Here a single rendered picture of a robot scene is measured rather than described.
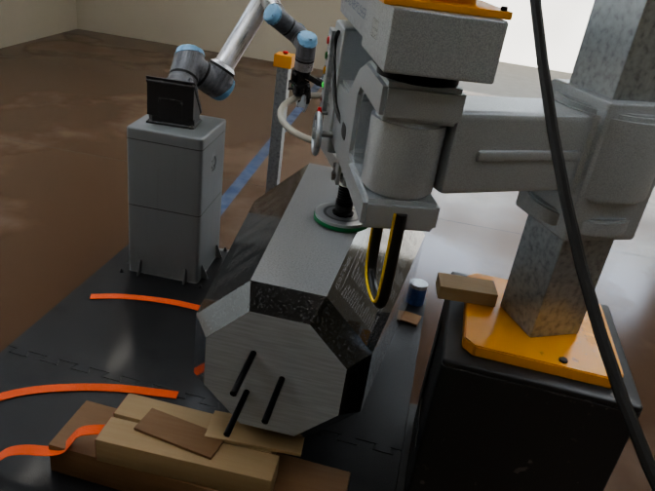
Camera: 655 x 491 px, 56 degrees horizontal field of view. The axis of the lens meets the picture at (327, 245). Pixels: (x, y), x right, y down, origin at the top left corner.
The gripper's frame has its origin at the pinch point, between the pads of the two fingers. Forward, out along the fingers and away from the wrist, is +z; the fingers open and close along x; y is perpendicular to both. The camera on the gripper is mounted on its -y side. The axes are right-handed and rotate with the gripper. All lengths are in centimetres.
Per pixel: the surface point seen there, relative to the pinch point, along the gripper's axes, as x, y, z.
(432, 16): 135, 70, -103
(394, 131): 131, 69, -74
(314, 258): 103, 62, -7
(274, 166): -82, -43, 96
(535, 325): 162, 16, -9
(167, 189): -25, 60, 50
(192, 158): -19, 49, 30
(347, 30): 73, 40, -72
